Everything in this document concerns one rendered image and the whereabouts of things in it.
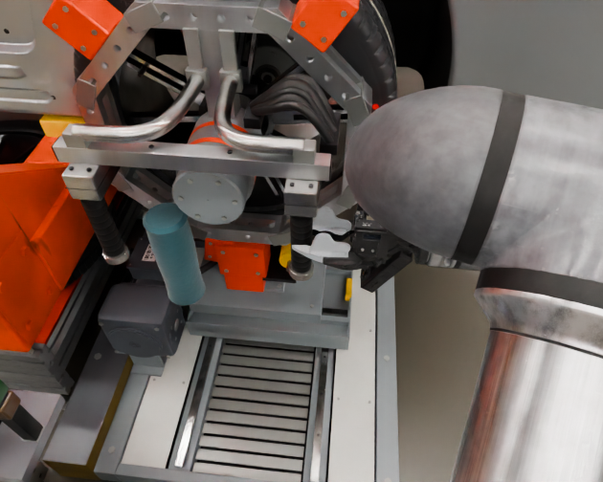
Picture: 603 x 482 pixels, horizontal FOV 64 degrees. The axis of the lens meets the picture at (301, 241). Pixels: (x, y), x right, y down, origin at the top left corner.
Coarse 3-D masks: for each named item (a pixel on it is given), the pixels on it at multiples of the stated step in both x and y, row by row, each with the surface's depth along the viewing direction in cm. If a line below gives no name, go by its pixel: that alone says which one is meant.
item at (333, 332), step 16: (336, 272) 161; (352, 272) 160; (336, 288) 158; (336, 304) 154; (192, 320) 149; (208, 320) 149; (224, 320) 149; (240, 320) 149; (256, 320) 149; (272, 320) 149; (288, 320) 149; (336, 320) 147; (208, 336) 152; (224, 336) 150; (240, 336) 149; (256, 336) 148; (272, 336) 147; (288, 336) 146; (304, 336) 145; (320, 336) 144; (336, 336) 143
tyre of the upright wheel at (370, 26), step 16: (112, 0) 83; (128, 0) 82; (368, 0) 88; (368, 16) 84; (384, 16) 95; (352, 32) 82; (368, 32) 82; (384, 32) 91; (336, 48) 84; (352, 48) 84; (368, 48) 84; (384, 48) 86; (80, 64) 92; (352, 64) 86; (368, 64) 86; (384, 64) 86; (368, 80) 88; (384, 80) 88; (384, 96) 90
